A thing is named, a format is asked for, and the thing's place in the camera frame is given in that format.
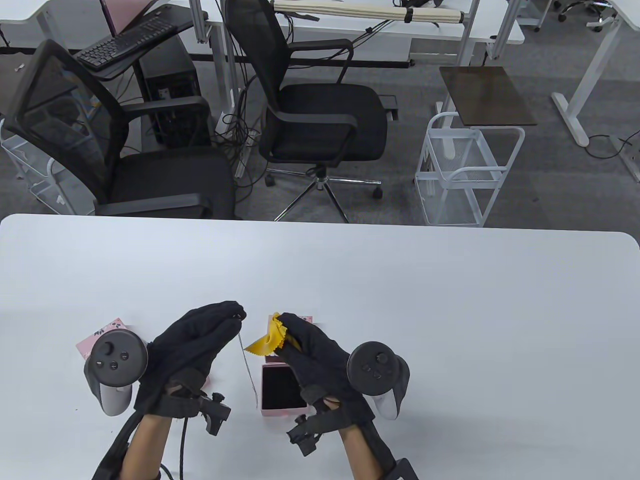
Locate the person's right hand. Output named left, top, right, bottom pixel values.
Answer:
left=274, top=312, right=376, bottom=428

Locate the black keyboard tray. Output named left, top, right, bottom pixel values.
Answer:
left=75, top=6, right=196, bottom=82

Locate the rolled beige mat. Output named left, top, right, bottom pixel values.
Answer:
left=272, top=0, right=466, bottom=25

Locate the person's left hand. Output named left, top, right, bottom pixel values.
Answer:
left=132, top=301, right=247, bottom=418

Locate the black mesh office chair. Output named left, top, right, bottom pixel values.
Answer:
left=2, top=39, right=239, bottom=220

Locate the person's left forearm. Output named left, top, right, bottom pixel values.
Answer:
left=120, top=412, right=173, bottom=480

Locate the yellow cleaning cloth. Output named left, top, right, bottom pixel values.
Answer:
left=243, top=312, right=303, bottom=357

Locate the black computer tower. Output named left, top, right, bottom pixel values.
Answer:
left=137, top=36, right=213, bottom=149

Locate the silver chain necklace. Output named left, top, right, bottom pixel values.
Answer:
left=232, top=312, right=261, bottom=410

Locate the black glove cable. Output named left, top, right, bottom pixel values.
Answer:
left=177, top=417, right=191, bottom=480

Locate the white desk foot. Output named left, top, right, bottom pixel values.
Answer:
left=609, top=134, right=640, bottom=182

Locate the dark brown wooden board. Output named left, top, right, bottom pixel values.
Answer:
left=439, top=66, right=538, bottom=127

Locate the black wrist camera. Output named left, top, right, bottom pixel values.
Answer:
left=197, top=392, right=232, bottom=436
left=286, top=412, right=341, bottom=456

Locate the black keyboard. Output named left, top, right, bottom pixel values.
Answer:
left=75, top=17, right=180, bottom=71

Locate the black labelled forearm box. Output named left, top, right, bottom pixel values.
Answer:
left=382, top=457, right=420, bottom=480

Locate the tangle of black cables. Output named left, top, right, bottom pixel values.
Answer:
left=215, top=60, right=266, bottom=201

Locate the pink floral gift box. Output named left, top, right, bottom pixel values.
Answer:
left=76, top=317, right=126, bottom=361

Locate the person's right forearm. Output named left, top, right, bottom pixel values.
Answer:
left=337, top=425, right=383, bottom=480

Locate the grey hand controller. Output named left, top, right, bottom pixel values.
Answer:
left=83, top=331, right=149, bottom=417
left=346, top=341, right=411, bottom=421

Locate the pink tray black lining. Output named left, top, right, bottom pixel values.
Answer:
left=260, top=363, right=310, bottom=418

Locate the white wire cart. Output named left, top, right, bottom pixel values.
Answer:
left=0, top=120, right=76, bottom=216
left=414, top=112, right=526, bottom=228

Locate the black chair chrome base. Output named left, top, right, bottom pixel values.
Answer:
left=223, top=0, right=390, bottom=224

